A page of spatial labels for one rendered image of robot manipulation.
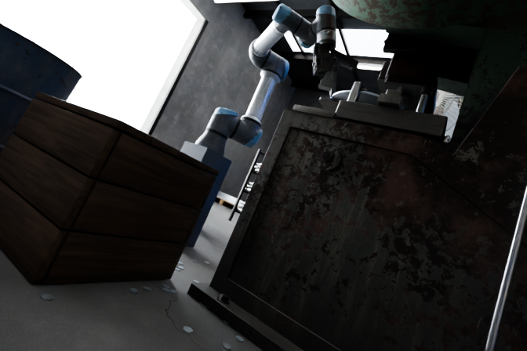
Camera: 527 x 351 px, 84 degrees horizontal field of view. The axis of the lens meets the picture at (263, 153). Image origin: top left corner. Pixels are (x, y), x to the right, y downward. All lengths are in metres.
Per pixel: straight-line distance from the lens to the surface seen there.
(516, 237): 0.78
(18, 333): 0.61
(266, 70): 1.62
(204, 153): 1.35
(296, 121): 0.93
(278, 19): 1.30
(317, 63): 1.16
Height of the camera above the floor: 0.30
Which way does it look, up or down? 10 degrees up
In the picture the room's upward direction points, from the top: 23 degrees clockwise
